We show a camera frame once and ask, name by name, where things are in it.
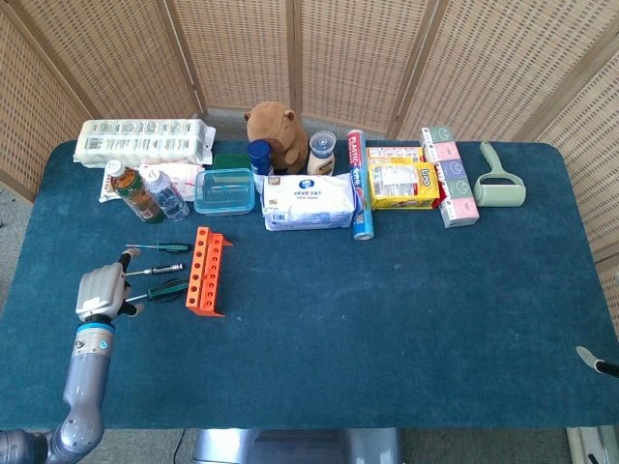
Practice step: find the green tea bottle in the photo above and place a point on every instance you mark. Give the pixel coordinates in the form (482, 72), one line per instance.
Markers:
(138, 193)

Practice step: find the blue carpet table cover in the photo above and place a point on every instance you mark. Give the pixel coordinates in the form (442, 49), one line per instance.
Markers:
(387, 314)

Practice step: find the white blue wipes pack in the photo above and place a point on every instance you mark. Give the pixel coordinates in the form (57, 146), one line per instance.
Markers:
(309, 198)

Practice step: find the pale green lint roller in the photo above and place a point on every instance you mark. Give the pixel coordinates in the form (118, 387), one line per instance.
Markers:
(498, 188)

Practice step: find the yellow snack bag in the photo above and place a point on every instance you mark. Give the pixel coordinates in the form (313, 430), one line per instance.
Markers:
(403, 186)

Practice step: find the wicker folding screen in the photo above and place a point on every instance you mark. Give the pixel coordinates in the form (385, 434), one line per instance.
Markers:
(242, 48)

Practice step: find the orange plastic tool rack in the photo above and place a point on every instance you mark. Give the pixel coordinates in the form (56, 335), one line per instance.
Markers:
(213, 270)

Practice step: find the yellow white carton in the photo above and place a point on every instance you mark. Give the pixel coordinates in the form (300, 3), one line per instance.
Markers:
(394, 153)

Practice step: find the thin small green screwdriver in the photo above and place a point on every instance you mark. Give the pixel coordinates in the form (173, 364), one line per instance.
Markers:
(174, 247)

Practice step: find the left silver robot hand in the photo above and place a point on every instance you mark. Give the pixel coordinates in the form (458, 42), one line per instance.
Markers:
(97, 295)

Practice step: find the pink white soft packet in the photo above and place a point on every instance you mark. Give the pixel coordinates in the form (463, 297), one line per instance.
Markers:
(186, 179)

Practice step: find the white bottle clear cap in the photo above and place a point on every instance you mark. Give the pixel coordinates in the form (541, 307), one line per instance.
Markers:
(321, 159)

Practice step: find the red packet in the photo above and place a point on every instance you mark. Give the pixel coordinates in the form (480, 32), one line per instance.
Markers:
(441, 199)

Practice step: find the green black handled tool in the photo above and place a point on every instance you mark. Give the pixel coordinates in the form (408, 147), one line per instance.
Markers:
(167, 289)

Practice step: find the pink green tissue box stack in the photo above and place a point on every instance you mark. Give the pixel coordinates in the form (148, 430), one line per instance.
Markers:
(454, 183)

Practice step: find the white tissue roll pack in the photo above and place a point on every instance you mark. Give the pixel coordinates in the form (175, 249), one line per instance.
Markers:
(140, 140)

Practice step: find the dark green box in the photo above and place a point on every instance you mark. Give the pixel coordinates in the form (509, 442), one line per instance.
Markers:
(232, 161)

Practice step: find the brown capybara plush toy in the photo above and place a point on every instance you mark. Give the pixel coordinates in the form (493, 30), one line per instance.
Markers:
(280, 135)

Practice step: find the clear container blue lid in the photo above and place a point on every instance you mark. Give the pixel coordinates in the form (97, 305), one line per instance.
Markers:
(225, 191)

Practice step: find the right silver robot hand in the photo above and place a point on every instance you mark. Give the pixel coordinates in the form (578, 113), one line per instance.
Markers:
(587, 356)

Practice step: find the plastic wrap roll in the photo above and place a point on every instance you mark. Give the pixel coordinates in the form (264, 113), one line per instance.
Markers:
(360, 193)

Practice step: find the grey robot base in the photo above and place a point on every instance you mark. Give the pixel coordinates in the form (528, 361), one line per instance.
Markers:
(300, 447)

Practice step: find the blue spray can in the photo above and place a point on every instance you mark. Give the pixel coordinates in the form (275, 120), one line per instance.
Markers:
(260, 157)

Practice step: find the clear water bottle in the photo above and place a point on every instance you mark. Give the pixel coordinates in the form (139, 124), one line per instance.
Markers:
(169, 198)

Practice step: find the white metal frame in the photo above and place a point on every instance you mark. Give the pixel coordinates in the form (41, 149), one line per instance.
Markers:
(590, 444)

